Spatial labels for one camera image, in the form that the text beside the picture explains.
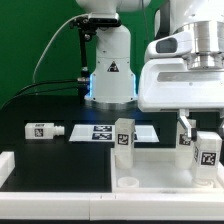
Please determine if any black camera on stand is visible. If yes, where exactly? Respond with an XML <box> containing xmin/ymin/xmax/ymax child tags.
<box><xmin>69</xmin><ymin>12</ymin><xmax>121</xmax><ymax>31</ymax></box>

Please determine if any white front fence bar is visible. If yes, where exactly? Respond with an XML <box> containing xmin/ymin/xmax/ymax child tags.
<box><xmin>0</xmin><ymin>192</ymin><xmax>224</xmax><ymax>221</ymax></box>

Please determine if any black cable lower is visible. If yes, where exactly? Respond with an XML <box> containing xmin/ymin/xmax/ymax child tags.
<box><xmin>0</xmin><ymin>86</ymin><xmax>81</xmax><ymax>111</ymax></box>

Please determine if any grey camera cable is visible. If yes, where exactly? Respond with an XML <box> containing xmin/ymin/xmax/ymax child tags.
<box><xmin>32</xmin><ymin>13</ymin><xmax>88</xmax><ymax>84</ymax></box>

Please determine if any black camera stand pole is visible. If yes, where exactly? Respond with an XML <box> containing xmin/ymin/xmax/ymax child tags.
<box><xmin>78</xmin><ymin>30</ymin><xmax>90</xmax><ymax>104</ymax></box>

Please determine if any white square table top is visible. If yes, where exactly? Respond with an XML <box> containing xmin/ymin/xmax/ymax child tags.
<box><xmin>111</xmin><ymin>148</ymin><xmax>224</xmax><ymax>194</ymax></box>

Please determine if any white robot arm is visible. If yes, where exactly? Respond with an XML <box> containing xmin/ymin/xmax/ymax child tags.
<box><xmin>77</xmin><ymin>0</ymin><xmax>224</xmax><ymax>139</ymax></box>

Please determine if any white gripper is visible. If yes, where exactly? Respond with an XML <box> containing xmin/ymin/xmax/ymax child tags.
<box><xmin>138</xmin><ymin>31</ymin><xmax>224</xmax><ymax>140</ymax></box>

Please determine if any black cable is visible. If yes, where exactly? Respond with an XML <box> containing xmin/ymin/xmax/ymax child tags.
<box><xmin>13</xmin><ymin>79</ymin><xmax>81</xmax><ymax>98</ymax></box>
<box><xmin>0</xmin><ymin>86</ymin><xmax>81</xmax><ymax>111</ymax></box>

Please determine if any black cable upper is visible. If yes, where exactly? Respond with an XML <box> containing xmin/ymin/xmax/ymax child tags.
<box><xmin>13</xmin><ymin>79</ymin><xmax>81</xmax><ymax>98</ymax></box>

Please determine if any white side fence block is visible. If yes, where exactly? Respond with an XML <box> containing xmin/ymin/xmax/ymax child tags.
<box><xmin>0</xmin><ymin>151</ymin><xmax>15</xmax><ymax>188</ymax></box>

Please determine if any white base tag plate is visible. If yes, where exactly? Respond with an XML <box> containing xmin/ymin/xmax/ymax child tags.
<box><xmin>69</xmin><ymin>124</ymin><xmax>159</xmax><ymax>143</ymax></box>

